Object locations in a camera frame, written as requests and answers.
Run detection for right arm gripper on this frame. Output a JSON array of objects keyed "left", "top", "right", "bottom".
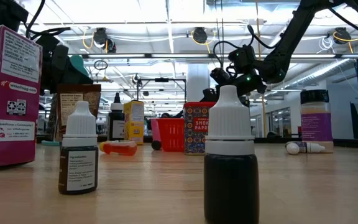
[{"left": 201, "top": 67, "right": 267, "bottom": 103}]

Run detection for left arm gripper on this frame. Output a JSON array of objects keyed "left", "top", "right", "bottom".
[{"left": 35, "top": 34, "right": 94, "bottom": 94}]

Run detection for brown pouch with nutrition label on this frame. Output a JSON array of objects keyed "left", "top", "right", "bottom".
[{"left": 55, "top": 83, "right": 102, "bottom": 143}]

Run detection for smoked paprika tin red lid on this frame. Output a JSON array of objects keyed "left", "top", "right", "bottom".
[{"left": 183, "top": 101, "right": 217, "bottom": 156}]

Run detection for black bottle with black nozzle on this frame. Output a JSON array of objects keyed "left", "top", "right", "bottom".
[{"left": 108, "top": 91, "right": 126, "bottom": 141}]

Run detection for yellow Corn Pops cereal box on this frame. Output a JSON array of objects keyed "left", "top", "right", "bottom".
[{"left": 123, "top": 100, "right": 145, "bottom": 146}]

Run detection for magenta Raisin Bran cereal box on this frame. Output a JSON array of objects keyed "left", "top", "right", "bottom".
[{"left": 0, "top": 24, "right": 43, "bottom": 169}]

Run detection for dropper bottle with ingredients label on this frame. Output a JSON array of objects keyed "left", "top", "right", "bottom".
[{"left": 58, "top": 100, "right": 99, "bottom": 195}]

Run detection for dropper bottle with red label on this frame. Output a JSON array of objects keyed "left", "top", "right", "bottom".
[{"left": 203, "top": 85, "right": 260, "bottom": 224}]

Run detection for spice jar with purple label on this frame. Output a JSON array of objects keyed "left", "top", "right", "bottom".
[{"left": 300, "top": 89, "right": 334, "bottom": 154}]

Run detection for purple dropper bottle white cap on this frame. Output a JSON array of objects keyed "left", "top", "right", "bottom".
[{"left": 299, "top": 141, "right": 326, "bottom": 154}]

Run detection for white building column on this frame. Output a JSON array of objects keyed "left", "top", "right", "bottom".
[{"left": 186, "top": 63, "right": 211, "bottom": 103}]

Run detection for red plastic basket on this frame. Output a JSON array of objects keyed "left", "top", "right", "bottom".
[{"left": 157, "top": 117, "right": 185, "bottom": 152}]

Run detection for pink plastic bin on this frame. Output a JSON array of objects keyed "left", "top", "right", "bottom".
[{"left": 150, "top": 118, "right": 162, "bottom": 147}]

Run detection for glass partition window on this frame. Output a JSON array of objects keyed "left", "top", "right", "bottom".
[{"left": 270, "top": 107, "right": 292, "bottom": 138}]

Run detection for dark standing panel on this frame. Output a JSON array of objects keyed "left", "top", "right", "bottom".
[{"left": 349, "top": 101, "right": 358, "bottom": 139}]

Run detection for teal-handled box grater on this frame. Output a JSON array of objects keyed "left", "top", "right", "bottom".
[{"left": 41, "top": 55, "right": 91, "bottom": 147}]

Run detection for black hanging cable ring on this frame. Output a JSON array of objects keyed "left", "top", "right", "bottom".
[{"left": 93, "top": 59, "right": 109, "bottom": 72}]

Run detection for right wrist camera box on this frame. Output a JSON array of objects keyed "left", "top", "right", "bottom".
[{"left": 235, "top": 44, "right": 257, "bottom": 74}]

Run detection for long ceiling light rail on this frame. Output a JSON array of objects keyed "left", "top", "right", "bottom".
[{"left": 68, "top": 53, "right": 358, "bottom": 60}]

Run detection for black camera rig stand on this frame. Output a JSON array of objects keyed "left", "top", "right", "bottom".
[{"left": 135, "top": 77, "right": 188, "bottom": 131}]

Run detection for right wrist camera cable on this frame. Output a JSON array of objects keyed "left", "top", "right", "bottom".
[{"left": 212, "top": 24, "right": 281, "bottom": 71}]

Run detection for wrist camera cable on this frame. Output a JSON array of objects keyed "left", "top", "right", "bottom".
[
  {"left": 212, "top": 24, "right": 281, "bottom": 71},
  {"left": 25, "top": 0, "right": 71, "bottom": 40}
]

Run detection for black hanging cables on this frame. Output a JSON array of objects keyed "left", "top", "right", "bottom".
[{"left": 214, "top": 0, "right": 226, "bottom": 68}]

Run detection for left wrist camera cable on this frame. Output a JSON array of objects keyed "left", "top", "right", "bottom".
[{"left": 25, "top": 0, "right": 71, "bottom": 40}]

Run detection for black metal table frame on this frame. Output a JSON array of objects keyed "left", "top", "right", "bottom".
[{"left": 36, "top": 134, "right": 358, "bottom": 149}]

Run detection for silver ventilation duct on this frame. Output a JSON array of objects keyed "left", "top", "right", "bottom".
[{"left": 286, "top": 57, "right": 358, "bottom": 91}]

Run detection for white coiled cable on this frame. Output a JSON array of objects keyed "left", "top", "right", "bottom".
[{"left": 317, "top": 35, "right": 335, "bottom": 54}]

